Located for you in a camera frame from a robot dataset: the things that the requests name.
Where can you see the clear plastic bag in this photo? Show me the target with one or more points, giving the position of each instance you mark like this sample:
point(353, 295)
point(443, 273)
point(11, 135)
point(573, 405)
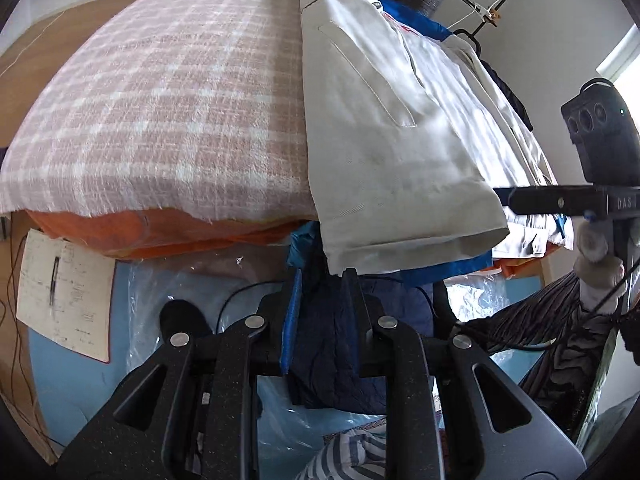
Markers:
point(289, 436)

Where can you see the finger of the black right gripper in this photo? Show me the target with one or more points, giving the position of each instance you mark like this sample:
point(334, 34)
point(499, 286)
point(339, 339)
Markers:
point(572, 201)

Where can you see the open handwritten notebook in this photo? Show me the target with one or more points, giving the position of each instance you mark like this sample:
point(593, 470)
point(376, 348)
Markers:
point(80, 320)

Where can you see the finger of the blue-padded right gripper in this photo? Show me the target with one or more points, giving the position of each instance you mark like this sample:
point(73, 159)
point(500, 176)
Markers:
point(366, 310)

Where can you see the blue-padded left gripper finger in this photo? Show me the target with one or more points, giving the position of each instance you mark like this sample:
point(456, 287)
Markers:
point(275, 343)

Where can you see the white-gloved right hand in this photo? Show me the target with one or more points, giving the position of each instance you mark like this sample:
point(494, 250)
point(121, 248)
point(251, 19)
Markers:
point(598, 271)

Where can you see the bright window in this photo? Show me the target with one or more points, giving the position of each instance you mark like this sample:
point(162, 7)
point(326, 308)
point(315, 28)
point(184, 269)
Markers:
point(623, 55)

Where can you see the pink plaid bed blanket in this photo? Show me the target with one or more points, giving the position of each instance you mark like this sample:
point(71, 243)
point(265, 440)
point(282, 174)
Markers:
point(192, 105)

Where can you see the navy quilted garment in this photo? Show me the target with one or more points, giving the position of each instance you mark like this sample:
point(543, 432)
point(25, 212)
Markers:
point(324, 371)

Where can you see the striped dark trousers leg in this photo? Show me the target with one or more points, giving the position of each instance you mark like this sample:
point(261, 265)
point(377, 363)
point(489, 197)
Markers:
point(566, 380)

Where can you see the black pen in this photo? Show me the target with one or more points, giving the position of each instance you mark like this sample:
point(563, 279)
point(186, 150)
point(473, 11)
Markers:
point(54, 281)

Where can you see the white and blue jacket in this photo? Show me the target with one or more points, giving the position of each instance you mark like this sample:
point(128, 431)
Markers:
point(409, 140)

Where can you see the black bag on bed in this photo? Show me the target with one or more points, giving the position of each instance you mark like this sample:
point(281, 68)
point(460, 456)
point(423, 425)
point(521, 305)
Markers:
point(512, 98)

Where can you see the orange bed sheet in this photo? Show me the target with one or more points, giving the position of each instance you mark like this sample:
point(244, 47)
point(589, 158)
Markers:
point(158, 232)

